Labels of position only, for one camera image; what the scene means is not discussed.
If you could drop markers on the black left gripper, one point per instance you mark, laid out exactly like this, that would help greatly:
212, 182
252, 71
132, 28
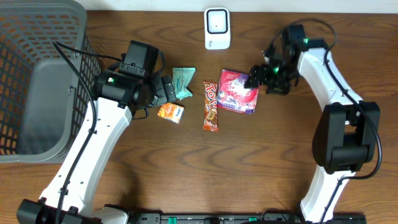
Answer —
168, 90

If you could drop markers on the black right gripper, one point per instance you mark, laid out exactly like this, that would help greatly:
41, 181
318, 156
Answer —
265, 74

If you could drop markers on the red purple snack packet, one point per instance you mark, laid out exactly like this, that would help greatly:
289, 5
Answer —
233, 96

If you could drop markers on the orange small box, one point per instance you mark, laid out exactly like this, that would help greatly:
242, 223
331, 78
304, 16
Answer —
171, 112

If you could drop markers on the teal packet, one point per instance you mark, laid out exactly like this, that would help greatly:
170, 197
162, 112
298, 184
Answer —
180, 80

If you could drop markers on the red Top chocolate bar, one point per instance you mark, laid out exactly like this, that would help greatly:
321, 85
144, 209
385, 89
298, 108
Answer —
211, 106

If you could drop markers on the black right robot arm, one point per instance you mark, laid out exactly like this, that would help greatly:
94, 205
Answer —
346, 145

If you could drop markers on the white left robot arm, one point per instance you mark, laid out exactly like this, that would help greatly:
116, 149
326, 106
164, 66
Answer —
69, 198

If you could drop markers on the white barcode scanner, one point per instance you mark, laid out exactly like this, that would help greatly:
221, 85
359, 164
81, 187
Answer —
217, 26

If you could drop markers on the grey plastic basket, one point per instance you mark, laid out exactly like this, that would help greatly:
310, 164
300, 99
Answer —
46, 59

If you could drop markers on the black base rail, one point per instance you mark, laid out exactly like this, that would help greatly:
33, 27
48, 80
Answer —
156, 218

